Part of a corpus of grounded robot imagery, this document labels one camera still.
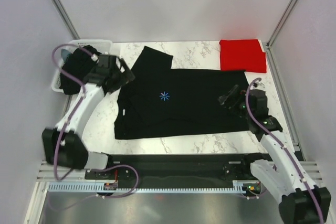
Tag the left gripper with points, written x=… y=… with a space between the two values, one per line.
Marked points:
x=126 y=76

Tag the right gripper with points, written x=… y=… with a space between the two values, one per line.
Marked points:
x=238 y=97

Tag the black t-shirt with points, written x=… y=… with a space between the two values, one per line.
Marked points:
x=162 y=101

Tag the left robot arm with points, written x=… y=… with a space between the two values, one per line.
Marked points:
x=63 y=144

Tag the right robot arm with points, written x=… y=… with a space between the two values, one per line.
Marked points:
x=299 y=198

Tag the white plastic laundry basket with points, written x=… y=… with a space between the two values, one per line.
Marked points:
x=90 y=46

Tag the folded red t-shirt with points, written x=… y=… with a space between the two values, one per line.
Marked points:
x=246 y=54

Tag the dark clothes pile in basket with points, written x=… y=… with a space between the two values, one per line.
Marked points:
x=79 y=64

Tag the teal garment in basket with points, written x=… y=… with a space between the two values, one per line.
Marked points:
x=65 y=54

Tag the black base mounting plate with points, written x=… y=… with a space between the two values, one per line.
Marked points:
x=180 y=171

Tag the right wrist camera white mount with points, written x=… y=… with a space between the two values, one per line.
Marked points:
x=258 y=84

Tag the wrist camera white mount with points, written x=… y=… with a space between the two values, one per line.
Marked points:
x=258 y=84
x=95 y=58

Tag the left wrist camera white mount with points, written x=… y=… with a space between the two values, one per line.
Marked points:
x=95 y=58

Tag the left aluminium frame post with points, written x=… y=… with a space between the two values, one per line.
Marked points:
x=65 y=18

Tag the aluminium frame post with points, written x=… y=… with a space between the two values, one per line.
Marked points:
x=65 y=18
x=289 y=9

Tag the right aluminium frame post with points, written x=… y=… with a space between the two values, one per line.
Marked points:
x=289 y=9

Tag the white slotted cable duct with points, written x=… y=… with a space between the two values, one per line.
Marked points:
x=236 y=187

